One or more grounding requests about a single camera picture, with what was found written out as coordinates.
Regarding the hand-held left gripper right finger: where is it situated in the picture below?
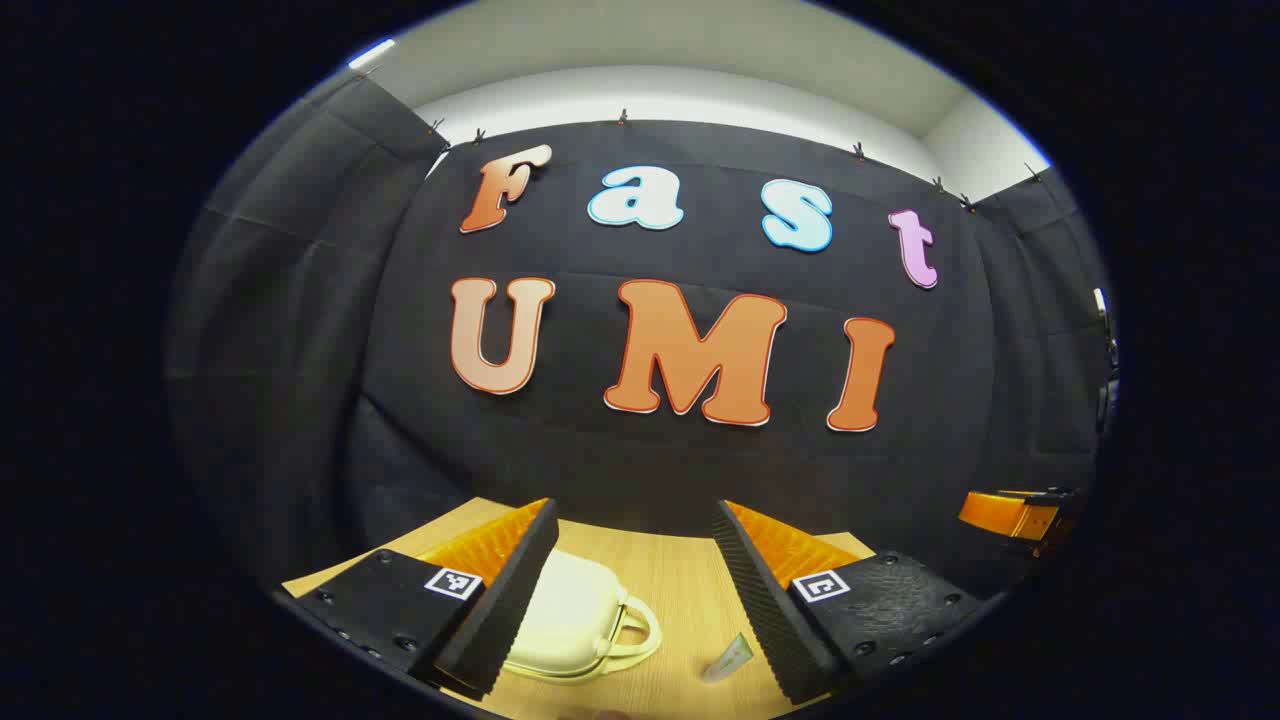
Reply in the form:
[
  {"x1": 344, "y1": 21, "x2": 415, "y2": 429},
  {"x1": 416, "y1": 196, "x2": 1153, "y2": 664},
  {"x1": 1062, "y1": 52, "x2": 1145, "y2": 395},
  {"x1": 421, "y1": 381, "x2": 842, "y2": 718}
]
[{"x1": 713, "y1": 498, "x2": 989, "y2": 707}]

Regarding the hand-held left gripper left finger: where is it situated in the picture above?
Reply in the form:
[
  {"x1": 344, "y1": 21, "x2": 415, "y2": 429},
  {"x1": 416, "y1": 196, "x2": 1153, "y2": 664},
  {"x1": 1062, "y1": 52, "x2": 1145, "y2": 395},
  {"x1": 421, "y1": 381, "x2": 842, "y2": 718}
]
[{"x1": 283, "y1": 497, "x2": 561, "y2": 701}]

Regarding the pale yellow suitcase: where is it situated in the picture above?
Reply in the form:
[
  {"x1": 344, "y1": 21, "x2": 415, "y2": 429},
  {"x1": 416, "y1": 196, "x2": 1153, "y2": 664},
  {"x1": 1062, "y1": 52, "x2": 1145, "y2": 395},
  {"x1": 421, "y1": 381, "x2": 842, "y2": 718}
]
[{"x1": 500, "y1": 548, "x2": 664, "y2": 686}]

